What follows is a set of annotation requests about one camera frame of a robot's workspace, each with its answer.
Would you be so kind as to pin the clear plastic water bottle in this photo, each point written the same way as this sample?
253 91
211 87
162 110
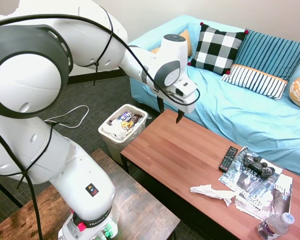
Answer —
275 226

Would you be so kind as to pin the yellow snack wrapper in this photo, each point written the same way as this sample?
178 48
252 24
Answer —
129 125

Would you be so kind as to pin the sofa with light blue cover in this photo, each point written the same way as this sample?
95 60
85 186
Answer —
240 112

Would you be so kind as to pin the black white checkered pillow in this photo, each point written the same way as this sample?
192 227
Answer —
216 50

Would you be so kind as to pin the brown candy wrapper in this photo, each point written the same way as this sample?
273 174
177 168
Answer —
137 117

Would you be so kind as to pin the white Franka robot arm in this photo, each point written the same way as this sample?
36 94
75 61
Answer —
65 162

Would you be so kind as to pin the white navy striped pillow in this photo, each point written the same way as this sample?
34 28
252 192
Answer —
255 81

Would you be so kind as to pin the black remote control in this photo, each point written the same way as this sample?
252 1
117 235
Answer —
228 160

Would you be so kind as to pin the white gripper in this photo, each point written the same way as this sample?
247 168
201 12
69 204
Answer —
185 105

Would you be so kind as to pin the magazine with dark cover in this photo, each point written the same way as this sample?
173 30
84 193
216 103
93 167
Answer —
242 180

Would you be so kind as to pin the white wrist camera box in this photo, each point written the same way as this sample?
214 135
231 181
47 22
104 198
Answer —
187 86

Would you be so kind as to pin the blue striped pillow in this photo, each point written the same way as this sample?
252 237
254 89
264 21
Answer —
270 55

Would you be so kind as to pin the magazine with white cover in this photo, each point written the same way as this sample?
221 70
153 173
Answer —
283 195

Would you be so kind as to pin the blue white hint wrapper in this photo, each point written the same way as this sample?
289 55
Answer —
126 116

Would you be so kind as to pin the beige plastic trash bin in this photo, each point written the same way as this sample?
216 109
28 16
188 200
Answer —
140 108

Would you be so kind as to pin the plain orange pillow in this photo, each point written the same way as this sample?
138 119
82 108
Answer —
187 42

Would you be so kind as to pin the black game controller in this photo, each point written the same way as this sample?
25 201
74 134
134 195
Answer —
258 166

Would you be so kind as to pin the crumpled white trash tissue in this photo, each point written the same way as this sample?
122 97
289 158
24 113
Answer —
115 129

